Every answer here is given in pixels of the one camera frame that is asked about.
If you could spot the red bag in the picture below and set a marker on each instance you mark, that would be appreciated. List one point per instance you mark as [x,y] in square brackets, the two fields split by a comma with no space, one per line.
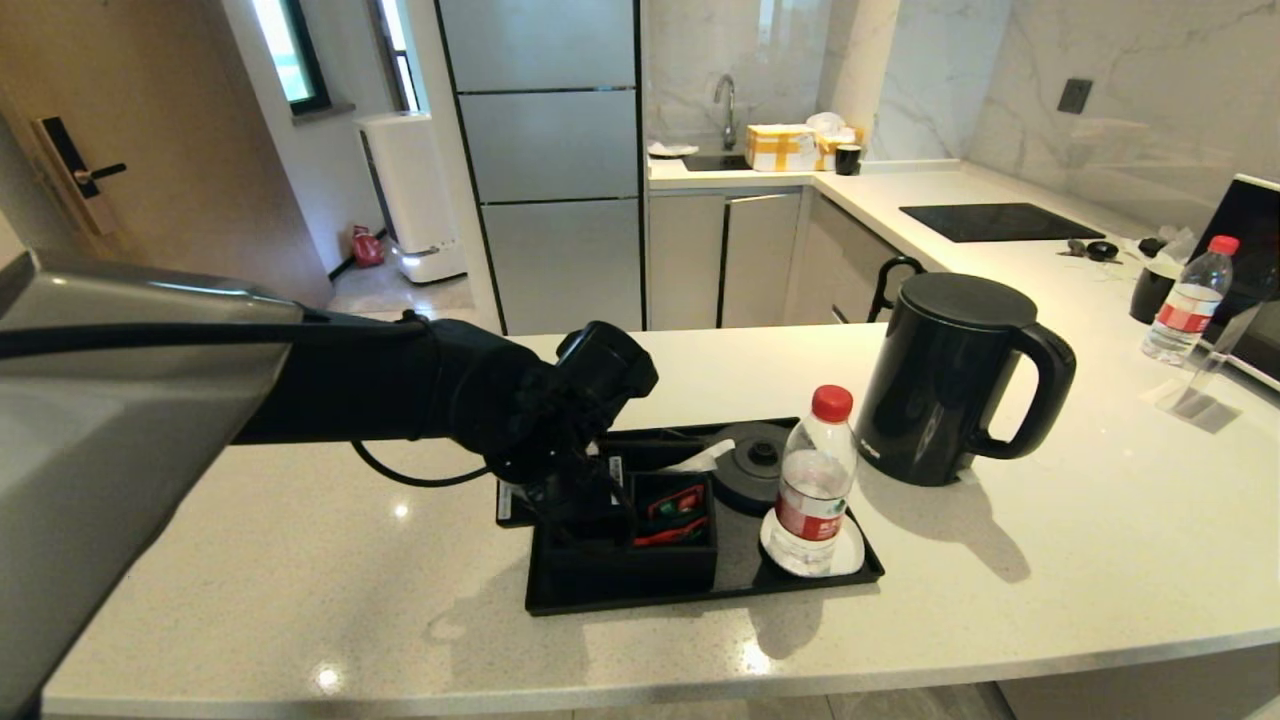
[367,248]

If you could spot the chrome faucet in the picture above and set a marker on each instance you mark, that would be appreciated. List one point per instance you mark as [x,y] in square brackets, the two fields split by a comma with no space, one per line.
[731,128]

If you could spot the white service robot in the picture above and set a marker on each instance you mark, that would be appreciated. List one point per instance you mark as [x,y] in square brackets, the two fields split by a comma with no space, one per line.
[415,190]

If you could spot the dark framed glass door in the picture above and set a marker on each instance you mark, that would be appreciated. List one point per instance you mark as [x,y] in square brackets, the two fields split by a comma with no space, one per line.
[400,55]

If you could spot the white round coaster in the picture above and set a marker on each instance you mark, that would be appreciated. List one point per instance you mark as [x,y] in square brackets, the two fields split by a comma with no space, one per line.
[846,556]

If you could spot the clear water bottle red cap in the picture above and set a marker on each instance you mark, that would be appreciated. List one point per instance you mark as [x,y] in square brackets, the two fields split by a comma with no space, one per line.
[813,500]
[1185,308]

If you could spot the grey wall socket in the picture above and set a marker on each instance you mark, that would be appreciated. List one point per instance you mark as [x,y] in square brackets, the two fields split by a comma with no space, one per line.
[1074,96]

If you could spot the black framed display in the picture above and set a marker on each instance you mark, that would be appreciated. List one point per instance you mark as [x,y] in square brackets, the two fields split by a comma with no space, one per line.
[1250,240]

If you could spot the black round lid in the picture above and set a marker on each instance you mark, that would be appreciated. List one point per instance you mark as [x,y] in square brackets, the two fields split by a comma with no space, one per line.
[1101,250]

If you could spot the large black cup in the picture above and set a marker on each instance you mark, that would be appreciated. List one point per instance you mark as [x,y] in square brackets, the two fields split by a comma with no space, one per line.
[1148,295]

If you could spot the black induction cooktop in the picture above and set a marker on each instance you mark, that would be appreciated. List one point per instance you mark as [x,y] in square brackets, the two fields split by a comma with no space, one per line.
[1000,222]

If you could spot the silver refrigerator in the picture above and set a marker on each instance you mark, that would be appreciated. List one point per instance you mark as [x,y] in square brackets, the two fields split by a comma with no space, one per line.
[550,150]

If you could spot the crumpled clear wrapper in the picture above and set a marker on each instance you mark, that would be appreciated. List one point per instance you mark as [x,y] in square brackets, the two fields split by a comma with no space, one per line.
[1172,246]

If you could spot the black electric kettle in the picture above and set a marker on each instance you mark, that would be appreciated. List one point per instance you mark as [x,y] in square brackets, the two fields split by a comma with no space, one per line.
[930,390]

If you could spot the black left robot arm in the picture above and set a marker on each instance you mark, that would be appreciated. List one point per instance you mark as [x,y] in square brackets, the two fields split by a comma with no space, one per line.
[380,385]

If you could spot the dark kitchen sink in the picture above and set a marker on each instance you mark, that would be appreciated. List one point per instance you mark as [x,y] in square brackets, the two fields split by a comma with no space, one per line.
[715,161]

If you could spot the small black cup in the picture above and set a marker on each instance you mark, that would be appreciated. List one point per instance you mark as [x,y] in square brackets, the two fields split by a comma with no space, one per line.
[847,160]

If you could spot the clear acrylic sign holder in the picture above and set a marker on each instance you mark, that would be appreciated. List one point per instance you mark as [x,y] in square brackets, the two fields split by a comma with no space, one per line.
[1200,405]

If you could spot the black compartment organizer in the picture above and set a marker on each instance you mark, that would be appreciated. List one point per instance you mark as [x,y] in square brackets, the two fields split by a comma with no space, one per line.
[660,570]

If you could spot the white dish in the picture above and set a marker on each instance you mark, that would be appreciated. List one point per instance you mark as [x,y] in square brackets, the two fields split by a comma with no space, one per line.
[672,149]

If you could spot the cardboard box yellow tape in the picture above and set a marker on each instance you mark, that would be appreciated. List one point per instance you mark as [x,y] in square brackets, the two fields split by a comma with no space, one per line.
[780,148]

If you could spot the dark framed window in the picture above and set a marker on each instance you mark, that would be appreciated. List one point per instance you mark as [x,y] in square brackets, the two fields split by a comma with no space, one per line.
[290,50]

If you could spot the white kitchen cabinet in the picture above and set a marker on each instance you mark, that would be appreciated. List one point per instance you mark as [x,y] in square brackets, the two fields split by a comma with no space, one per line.
[685,258]

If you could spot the black round kettle base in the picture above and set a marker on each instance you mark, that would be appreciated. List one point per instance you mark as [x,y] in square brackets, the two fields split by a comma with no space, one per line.
[750,470]

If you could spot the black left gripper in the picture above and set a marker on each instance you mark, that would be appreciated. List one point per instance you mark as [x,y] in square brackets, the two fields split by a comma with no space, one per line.
[585,495]

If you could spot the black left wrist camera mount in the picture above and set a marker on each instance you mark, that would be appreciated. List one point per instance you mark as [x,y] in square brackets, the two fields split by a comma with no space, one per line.
[506,505]

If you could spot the black serving tray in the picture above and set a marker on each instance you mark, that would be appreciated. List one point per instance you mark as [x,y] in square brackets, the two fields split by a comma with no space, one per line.
[740,585]

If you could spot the brown wooden door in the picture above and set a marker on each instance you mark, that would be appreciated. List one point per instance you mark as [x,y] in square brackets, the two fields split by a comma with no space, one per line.
[220,180]

